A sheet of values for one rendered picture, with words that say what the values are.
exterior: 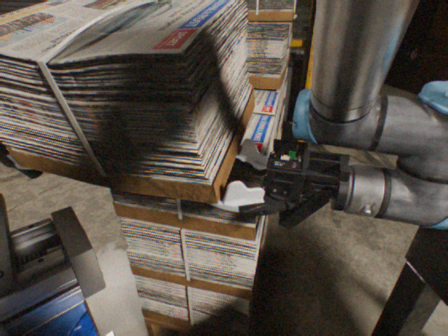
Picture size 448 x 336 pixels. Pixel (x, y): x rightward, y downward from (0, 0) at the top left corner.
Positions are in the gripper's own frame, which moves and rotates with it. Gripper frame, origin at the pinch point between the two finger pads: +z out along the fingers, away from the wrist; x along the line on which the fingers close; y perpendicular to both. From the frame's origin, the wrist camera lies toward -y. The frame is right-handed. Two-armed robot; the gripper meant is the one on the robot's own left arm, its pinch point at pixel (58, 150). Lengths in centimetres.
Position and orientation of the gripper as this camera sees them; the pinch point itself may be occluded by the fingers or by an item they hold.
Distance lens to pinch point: 64.9
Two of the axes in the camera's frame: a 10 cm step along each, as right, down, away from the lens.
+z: 9.6, 1.4, -2.3
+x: 2.6, -6.9, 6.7
